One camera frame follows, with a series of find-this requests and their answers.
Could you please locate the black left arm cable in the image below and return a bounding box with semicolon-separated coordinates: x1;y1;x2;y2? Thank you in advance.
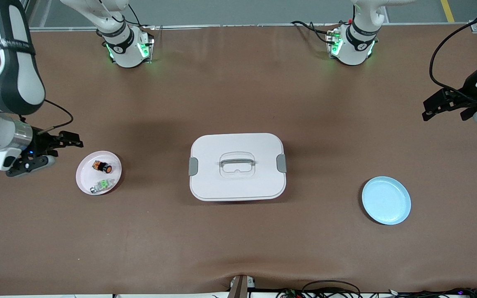
429;8;477;104

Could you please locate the brown table mat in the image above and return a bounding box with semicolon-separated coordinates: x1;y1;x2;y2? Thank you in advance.
0;24;477;296

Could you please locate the black looped cable bundle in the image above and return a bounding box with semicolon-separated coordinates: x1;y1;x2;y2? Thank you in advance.
276;280;363;298

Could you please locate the thin black base cable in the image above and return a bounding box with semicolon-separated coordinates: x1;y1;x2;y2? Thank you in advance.
118;3;142;27

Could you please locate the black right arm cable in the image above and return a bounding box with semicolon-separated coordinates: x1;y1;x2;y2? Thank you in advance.
18;99;75;135

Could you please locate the black cable cluster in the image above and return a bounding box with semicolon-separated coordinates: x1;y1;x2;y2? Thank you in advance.
388;288;477;298

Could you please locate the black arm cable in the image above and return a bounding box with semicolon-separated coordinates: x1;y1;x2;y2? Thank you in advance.
429;8;477;104
18;99;75;135

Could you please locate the grey metal bracket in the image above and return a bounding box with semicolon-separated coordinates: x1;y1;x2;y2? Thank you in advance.
228;274;256;298

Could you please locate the green push-button switch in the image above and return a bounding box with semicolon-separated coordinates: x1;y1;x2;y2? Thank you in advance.
90;178;116;194

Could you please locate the black base cable bundle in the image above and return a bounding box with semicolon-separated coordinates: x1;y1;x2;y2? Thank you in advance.
290;20;332;44

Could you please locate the light blue round plate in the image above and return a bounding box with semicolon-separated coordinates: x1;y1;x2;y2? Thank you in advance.
361;176;412;226

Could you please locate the pink box with white lid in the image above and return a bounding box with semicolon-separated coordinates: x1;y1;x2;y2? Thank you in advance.
189;133;287;202

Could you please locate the pink round plate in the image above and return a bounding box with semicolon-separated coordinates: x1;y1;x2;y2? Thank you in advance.
75;151;122;196

